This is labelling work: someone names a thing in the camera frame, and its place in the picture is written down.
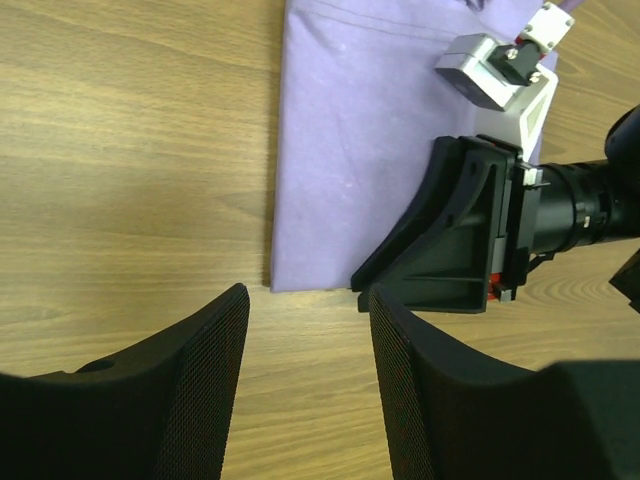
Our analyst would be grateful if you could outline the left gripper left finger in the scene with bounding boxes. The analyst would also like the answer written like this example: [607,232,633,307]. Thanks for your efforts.
[1,284,250,479]

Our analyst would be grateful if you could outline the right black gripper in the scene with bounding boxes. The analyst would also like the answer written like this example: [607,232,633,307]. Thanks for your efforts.
[350,135,615,314]

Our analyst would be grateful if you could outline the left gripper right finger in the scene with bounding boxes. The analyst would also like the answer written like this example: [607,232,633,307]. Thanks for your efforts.
[369,287,639,479]

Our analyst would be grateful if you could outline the purple t shirt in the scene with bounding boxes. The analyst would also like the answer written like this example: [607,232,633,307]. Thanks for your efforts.
[270,1,539,292]

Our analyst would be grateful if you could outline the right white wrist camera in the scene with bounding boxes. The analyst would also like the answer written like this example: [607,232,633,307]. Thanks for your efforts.
[435,1,575,162]

